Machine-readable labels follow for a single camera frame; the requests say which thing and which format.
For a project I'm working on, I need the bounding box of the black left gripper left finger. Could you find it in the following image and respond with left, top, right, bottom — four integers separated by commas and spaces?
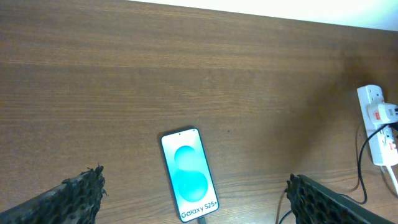
1, 165, 106, 224

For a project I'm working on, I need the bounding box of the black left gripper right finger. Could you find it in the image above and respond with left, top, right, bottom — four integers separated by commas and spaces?
285, 174, 392, 224

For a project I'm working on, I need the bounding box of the black USB charging cable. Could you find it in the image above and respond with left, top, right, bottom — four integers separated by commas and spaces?
197, 123, 398, 224

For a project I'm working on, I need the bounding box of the blue Galaxy smartphone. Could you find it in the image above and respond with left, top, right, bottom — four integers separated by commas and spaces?
160, 126, 220, 224

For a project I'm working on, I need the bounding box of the white USB charger adapter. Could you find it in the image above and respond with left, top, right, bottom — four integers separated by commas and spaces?
367, 102, 397, 124

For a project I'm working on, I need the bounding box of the white power strip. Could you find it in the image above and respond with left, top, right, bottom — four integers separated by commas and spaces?
357, 85, 397, 166

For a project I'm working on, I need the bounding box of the white power strip cord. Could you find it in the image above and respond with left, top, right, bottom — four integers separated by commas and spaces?
381, 164, 398, 197

